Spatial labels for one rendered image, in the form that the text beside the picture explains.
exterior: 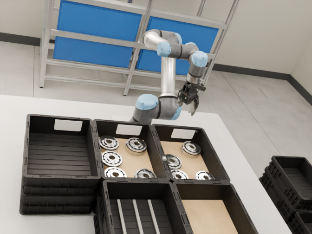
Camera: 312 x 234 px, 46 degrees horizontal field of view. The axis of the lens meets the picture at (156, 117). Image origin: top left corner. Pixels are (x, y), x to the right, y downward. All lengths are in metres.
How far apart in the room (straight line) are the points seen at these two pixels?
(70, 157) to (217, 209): 0.70
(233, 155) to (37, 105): 1.20
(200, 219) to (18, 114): 1.12
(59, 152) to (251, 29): 3.71
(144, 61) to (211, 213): 2.24
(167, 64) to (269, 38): 3.16
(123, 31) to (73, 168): 2.02
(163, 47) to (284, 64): 3.90
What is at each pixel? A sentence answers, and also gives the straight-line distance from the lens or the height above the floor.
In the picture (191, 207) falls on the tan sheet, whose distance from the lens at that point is 1.67.
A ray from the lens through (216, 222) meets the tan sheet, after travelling 1.66.
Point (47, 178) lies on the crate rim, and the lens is 1.47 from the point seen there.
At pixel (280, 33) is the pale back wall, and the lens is 5.25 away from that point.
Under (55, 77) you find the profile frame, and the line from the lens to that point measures 3.61.
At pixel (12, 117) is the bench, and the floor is 0.70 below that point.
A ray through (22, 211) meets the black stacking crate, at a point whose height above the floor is 0.72.
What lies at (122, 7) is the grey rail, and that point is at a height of 0.91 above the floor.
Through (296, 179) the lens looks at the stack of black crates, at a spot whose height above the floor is 0.49.
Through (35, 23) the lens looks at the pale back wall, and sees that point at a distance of 4.32.
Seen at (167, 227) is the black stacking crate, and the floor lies 0.83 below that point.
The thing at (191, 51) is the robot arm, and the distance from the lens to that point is 1.85.
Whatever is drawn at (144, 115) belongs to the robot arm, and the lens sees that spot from 2.05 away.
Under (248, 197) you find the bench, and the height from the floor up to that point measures 0.70.
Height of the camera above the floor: 1.98
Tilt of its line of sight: 33 degrees down
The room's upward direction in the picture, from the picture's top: 19 degrees clockwise
